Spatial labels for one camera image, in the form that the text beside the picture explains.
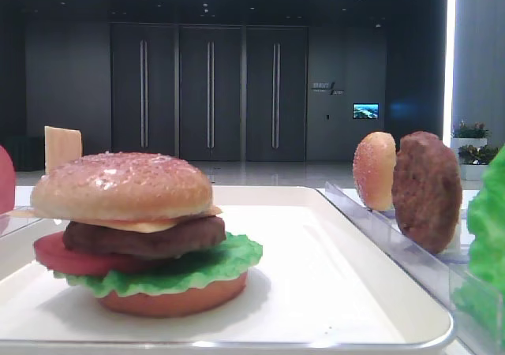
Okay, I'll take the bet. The clear left divider rail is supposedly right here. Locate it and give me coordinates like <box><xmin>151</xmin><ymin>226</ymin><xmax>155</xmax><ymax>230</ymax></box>
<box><xmin>0</xmin><ymin>211</ymin><xmax>39</xmax><ymax>237</ymax></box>

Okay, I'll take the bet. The sesame top bun half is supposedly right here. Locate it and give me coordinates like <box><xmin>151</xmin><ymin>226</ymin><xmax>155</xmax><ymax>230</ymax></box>
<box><xmin>31</xmin><ymin>152</ymin><xmax>213</xmax><ymax>222</ymax></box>

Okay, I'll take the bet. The dark triple door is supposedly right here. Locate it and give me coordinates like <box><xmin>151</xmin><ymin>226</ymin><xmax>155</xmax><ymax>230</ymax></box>
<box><xmin>110</xmin><ymin>24</ymin><xmax>308</xmax><ymax>162</ymax></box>

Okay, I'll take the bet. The standing green lettuce leaf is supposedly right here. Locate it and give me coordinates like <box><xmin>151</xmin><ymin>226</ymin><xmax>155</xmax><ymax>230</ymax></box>
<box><xmin>453</xmin><ymin>149</ymin><xmax>504</xmax><ymax>335</ymax></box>

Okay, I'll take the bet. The cheese slice on burger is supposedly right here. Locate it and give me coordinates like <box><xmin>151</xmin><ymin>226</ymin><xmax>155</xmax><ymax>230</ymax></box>
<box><xmin>6</xmin><ymin>206</ymin><xmax>223</xmax><ymax>234</ymax></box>

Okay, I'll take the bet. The lettuce leaf on burger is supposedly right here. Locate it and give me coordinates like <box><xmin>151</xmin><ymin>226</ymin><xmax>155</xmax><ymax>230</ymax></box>
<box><xmin>53</xmin><ymin>232</ymin><xmax>263</xmax><ymax>298</ymax></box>

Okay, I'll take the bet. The standing red tomato slice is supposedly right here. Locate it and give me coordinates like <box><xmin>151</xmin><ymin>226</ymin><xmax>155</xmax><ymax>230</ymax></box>
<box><xmin>0</xmin><ymin>146</ymin><xmax>16</xmax><ymax>214</ymax></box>

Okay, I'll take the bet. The tomato slice on burger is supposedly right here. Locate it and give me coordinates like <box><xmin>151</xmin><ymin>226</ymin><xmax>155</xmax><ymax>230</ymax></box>
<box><xmin>33</xmin><ymin>231</ymin><xmax>163</xmax><ymax>276</ymax></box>

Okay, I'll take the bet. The small wall screen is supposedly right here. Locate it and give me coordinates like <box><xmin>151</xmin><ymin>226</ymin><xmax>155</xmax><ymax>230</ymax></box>
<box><xmin>353</xmin><ymin>103</ymin><xmax>379</xmax><ymax>120</ymax></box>

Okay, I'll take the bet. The bottom bun on burger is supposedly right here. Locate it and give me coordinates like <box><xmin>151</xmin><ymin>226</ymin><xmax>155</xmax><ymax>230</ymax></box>
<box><xmin>98</xmin><ymin>271</ymin><xmax>248</xmax><ymax>318</ymax></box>

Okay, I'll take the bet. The standing orange cheese slice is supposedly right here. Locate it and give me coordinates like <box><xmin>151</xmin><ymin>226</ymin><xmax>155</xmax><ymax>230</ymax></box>
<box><xmin>44</xmin><ymin>126</ymin><xmax>83</xmax><ymax>174</ymax></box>

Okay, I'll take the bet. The white flower planter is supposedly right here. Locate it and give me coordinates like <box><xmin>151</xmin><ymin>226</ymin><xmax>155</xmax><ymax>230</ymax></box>
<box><xmin>451</xmin><ymin>120</ymin><xmax>499</xmax><ymax>181</ymax></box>

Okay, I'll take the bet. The standing brown meat patty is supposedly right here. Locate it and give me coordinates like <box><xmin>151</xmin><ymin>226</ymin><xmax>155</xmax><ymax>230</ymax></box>
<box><xmin>392</xmin><ymin>131</ymin><xmax>462</xmax><ymax>254</ymax></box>

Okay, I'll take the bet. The spare top bun half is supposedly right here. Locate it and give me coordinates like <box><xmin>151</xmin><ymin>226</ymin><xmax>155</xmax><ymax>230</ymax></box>
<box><xmin>353</xmin><ymin>132</ymin><xmax>396</xmax><ymax>211</ymax></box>

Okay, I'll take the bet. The meat patty on burger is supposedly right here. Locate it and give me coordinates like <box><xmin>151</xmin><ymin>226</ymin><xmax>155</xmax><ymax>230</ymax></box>
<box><xmin>63</xmin><ymin>216</ymin><xmax>226</xmax><ymax>259</ymax></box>

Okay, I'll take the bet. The white metal tray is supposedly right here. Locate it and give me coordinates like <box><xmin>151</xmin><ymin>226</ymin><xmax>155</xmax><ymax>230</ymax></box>
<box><xmin>1</xmin><ymin>186</ymin><xmax>455</xmax><ymax>354</ymax></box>

